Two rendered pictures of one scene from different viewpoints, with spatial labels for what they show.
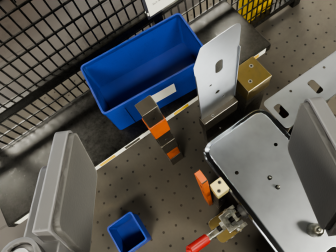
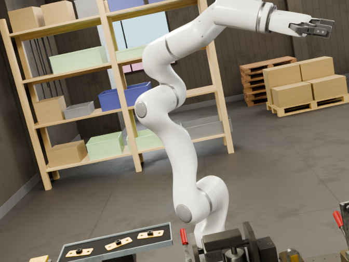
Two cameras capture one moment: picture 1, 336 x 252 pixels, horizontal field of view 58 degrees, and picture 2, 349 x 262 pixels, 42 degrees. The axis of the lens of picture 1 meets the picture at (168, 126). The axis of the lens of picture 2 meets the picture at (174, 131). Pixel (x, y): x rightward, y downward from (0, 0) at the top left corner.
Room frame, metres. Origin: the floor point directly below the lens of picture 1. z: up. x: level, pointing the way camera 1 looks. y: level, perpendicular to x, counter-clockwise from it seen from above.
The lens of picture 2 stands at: (-0.21, -1.27, 1.78)
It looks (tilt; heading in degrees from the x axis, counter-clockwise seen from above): 12 degrees down; 100
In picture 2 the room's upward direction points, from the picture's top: 12 degrees counter-clockwise
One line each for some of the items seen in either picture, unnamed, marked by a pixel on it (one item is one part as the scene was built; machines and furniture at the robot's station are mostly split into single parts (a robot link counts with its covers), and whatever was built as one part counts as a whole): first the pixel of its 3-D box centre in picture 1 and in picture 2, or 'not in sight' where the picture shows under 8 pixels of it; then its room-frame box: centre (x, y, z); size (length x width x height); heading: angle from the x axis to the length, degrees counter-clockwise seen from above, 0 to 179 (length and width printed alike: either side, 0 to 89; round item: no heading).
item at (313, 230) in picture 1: (315, 230); not in sight; (-0.08, -0.21, 1.02); 0.03 x 0.03 x 0.07
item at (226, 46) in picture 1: (217, 81); not in sight; (0.31, -0.15, 1.17); 0.12 x 0.01 x 0.34; 100
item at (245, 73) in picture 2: not in sight; (268, 80); (0.31, 8.40, 0.40); 1.11 x 0.76 x 0.79; 5
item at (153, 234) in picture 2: not in sight; (150, 233); (-0.59, 0.05, 1.17); 0.08 x 0.04 x 0.01; 179
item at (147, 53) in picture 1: (148, 73); not in sight; (0.45, -0.01, 1.10); 0.30 x 0.17 x 0.13; 94
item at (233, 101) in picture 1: (218, 126); not in sight; (0.31, -0.15, 0.85); 0.12 x 0.03 x 0.30; 100
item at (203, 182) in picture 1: (205, 192); not in sight; (0.12, -0.02, 0.95); 0.03 x 0.01 x 0.50; 10
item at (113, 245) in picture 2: not in sight; (118, 242); (-0.69, 0.02, 1.17); 0.08 x 0.04 x 0.01; 31
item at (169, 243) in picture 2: not in sight; (116, 245); (-0.70, 0.02, 1.16); 0.37 x 0.14 x 0.02; 10
